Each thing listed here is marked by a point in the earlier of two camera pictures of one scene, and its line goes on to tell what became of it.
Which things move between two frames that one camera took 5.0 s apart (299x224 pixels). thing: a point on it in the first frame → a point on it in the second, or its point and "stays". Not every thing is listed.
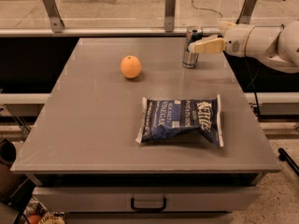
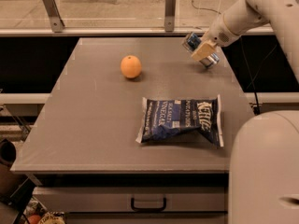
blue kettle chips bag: [168, 119] stays
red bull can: [194, 33] → [190, 44]
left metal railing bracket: [55, 20] stays
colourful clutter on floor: [36, 213] stays
